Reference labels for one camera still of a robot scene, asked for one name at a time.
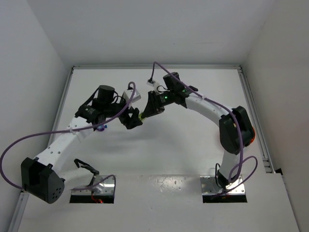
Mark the lime green studded lego brick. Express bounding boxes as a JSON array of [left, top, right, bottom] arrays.
[[139, 114, 145, 121]]

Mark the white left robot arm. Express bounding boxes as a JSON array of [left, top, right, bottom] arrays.
[[21, 82, 142, 204]]

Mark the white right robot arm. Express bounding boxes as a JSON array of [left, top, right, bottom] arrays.
[[140, 72, 255, 189]]

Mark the purple flower lego block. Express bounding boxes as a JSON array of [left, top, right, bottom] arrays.
[[96, 125, 107, 131]]

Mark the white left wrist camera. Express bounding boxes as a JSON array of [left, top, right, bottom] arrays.
[[122, 89, 141, 103]]

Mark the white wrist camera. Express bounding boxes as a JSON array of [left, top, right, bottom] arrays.
[[146, 79, 160, 92], [122, 89, 141, 103]]

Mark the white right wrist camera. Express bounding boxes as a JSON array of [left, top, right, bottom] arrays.
[[146, 79, 160, 92]]

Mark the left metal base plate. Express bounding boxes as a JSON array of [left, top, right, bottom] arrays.
[[71, 175, 116, 197]]

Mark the metal base plate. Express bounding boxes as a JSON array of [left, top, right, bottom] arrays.
[[71, 175, 116, 197], [200, 175, 246, 196]]

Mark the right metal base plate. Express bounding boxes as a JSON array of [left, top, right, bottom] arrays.
[[200, 175, 246, 196]]

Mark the aluminium frame rail right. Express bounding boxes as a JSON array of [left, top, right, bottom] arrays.
[[238, 66, 276, 174]]

